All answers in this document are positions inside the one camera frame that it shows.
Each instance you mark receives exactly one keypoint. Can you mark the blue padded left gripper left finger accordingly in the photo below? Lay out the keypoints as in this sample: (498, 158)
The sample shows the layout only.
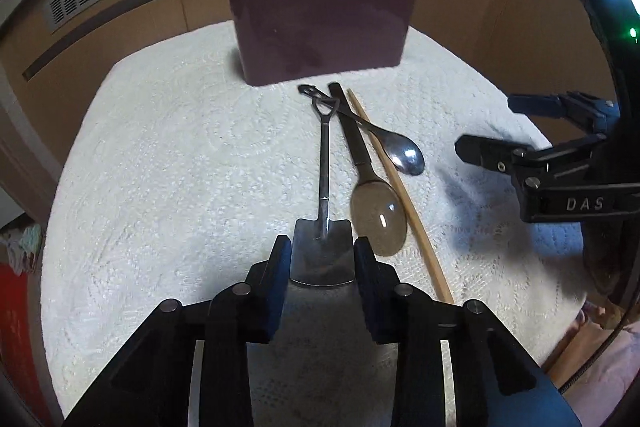
(268, 282)

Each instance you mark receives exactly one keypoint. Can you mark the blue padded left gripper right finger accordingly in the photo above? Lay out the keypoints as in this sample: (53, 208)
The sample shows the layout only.
(376, 283)

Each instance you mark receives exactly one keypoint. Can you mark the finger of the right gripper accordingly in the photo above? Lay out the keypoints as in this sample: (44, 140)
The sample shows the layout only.
(495, 154)
(584, 111)

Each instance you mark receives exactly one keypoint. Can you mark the metal shovel-shaped spoon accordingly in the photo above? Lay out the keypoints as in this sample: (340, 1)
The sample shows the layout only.
(322, 251)

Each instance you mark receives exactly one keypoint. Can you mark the bamboo chopstick centre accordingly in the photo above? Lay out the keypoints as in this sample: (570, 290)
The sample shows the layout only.
(442, 289)

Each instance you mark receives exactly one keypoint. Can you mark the stainless steel spoon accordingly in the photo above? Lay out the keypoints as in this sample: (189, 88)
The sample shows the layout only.
(404, 154)

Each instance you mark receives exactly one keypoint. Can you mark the white textured table cloth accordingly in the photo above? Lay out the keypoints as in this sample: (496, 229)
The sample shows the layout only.
(182, 176)

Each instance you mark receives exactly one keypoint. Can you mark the crumpled cloth on floor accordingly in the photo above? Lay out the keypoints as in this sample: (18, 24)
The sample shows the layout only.
(23, 246)

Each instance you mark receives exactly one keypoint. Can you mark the maroon plastic utensil holder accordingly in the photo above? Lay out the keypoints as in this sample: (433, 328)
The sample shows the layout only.
(283, 40)

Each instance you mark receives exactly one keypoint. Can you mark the red floor mat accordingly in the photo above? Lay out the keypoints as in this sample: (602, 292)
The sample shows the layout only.
(16, 347)

